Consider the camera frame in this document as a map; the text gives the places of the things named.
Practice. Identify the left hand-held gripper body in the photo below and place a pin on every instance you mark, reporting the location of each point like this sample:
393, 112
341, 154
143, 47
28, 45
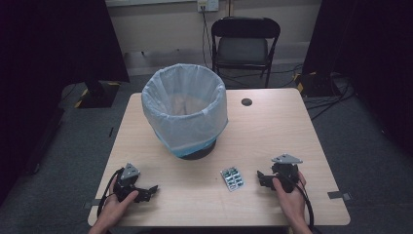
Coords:
125, 185

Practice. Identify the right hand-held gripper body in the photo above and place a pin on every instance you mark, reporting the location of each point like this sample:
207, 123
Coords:
285, 172

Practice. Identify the silver pill blister pack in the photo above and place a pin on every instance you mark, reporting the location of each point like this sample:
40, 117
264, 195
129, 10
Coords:
232, 179

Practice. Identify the black trash bin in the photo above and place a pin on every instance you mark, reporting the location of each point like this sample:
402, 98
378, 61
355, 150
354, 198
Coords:
198, 152

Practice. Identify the trash bin with plastic liner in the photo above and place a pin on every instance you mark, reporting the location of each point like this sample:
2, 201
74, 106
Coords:
185, 107

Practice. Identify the person's left hand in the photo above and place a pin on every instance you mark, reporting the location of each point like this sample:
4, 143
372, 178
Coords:
115, 208

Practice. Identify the person's right hand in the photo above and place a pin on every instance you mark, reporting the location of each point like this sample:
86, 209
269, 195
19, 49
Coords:
292, 201

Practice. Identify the grey tape strip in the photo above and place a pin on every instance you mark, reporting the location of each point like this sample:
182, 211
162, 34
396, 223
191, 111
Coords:
339, 195
92, 203

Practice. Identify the black box with yellow tape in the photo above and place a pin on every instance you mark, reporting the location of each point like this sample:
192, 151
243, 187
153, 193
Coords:
316, 85

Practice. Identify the black stand base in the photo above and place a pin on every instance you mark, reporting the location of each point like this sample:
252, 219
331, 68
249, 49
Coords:
99, 94

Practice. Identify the black folding chair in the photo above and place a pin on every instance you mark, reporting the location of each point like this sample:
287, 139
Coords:
243, 48

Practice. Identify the black curtain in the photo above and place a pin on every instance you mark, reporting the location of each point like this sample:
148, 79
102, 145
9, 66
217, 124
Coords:
367, 48
48, 48

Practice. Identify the white wall socket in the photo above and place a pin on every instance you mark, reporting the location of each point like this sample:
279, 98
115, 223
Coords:
208, 4

